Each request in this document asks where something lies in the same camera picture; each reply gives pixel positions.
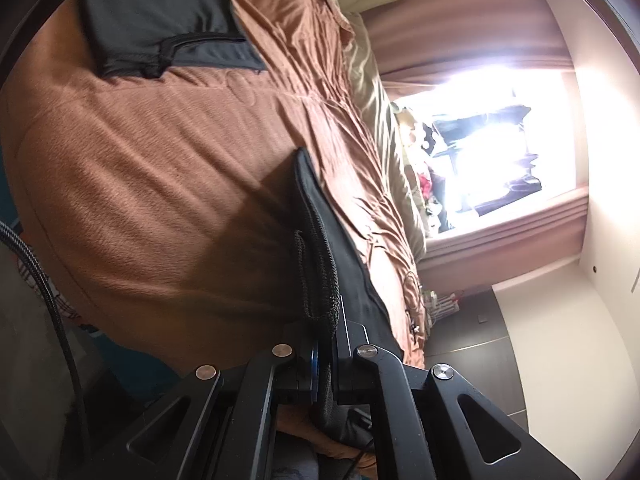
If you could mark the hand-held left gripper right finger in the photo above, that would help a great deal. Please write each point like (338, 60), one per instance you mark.
(350, 375)

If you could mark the hanging dark jeans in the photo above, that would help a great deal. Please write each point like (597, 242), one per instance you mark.
(515, 190)

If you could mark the brown blanket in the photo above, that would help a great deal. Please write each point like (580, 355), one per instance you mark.
(175, 185)

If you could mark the black plush toy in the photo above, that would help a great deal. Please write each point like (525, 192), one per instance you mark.
(429, 139)

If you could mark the folded black cloth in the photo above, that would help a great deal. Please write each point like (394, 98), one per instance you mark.
(165, 10)

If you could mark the black shirt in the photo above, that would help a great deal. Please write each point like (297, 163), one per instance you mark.
(345, 285)

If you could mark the pile of mixed clothes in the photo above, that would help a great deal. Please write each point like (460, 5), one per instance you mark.
(429, 192)

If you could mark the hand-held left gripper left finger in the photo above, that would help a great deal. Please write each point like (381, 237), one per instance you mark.
(295, 375)

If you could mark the beige duvet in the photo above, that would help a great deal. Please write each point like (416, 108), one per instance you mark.
(380, 125)

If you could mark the pink curtain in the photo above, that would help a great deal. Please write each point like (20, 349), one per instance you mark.
(500, 250)
(450, 25)

